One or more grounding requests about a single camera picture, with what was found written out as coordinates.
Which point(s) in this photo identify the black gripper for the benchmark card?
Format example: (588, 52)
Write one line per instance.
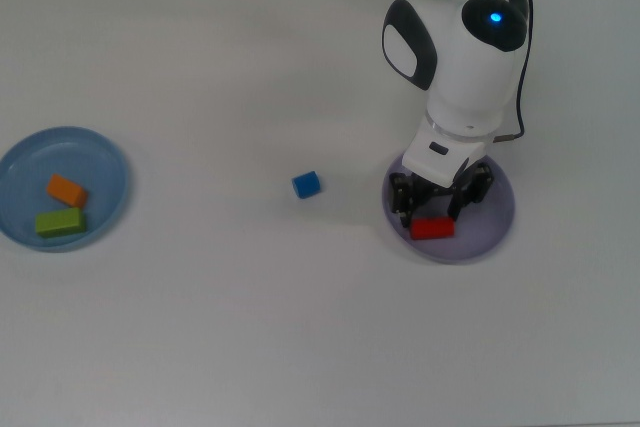
(440, 190)

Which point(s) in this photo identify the red block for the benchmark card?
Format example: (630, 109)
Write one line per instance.
(432, 228)

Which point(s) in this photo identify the blue block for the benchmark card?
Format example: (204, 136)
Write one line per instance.
(306, 184)

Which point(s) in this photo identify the orange block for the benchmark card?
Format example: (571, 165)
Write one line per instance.
(67, 190)

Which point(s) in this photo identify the green block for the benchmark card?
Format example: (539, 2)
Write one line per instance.
(60, 223)

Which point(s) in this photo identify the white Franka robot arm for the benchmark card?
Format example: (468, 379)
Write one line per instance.
(465, 82)

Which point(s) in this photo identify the purple plate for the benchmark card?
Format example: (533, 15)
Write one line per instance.
(480, 237)

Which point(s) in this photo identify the blue plate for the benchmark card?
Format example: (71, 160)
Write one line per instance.
(100, 157)

